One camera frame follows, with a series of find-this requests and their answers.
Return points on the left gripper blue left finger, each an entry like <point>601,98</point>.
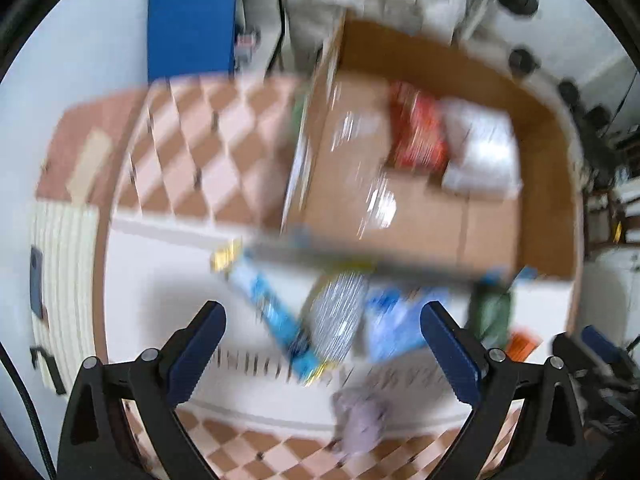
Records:
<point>96,441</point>

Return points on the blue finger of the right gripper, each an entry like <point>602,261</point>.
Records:
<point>602,347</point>

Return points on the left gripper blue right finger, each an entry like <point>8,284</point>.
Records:
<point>547,442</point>

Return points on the dark green pouch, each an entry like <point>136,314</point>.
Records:
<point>490,313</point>

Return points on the blue yellow snack tube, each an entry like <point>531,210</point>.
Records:
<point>292,338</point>

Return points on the lavender soft cloth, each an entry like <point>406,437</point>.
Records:
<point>360,415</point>

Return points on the white pillow packet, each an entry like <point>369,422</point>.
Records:
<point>483,153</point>

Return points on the red snack bag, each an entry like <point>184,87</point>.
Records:
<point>418,139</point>

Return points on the orange snack bag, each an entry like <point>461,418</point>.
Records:
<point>521,345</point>

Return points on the smartphone on table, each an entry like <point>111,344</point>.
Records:
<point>35,283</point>

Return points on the beige striped placemat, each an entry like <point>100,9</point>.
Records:
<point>65,236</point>

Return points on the patterned table mat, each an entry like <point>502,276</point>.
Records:
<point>208,161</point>

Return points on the blue tissue packet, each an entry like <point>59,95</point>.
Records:
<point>392,320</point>

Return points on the open cardboard box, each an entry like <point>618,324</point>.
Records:
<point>344,200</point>

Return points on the blue folded mat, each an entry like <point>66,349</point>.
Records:
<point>190,37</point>

